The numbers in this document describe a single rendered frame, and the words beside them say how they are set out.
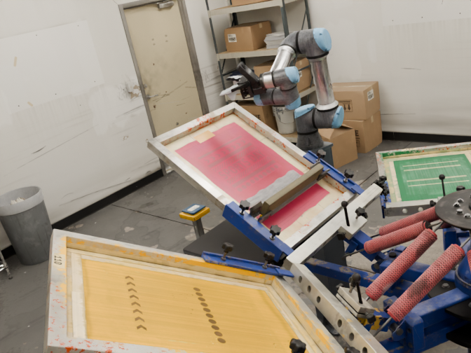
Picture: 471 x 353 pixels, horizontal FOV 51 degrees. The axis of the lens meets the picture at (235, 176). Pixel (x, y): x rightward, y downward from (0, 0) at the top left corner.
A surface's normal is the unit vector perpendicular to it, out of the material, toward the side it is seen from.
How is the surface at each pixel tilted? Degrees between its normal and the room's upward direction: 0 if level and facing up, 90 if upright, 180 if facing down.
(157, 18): 90
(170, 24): 90
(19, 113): 90
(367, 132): 90
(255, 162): 32
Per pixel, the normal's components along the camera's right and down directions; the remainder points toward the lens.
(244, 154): 0.22, -0.72
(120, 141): 0.73, 0.11
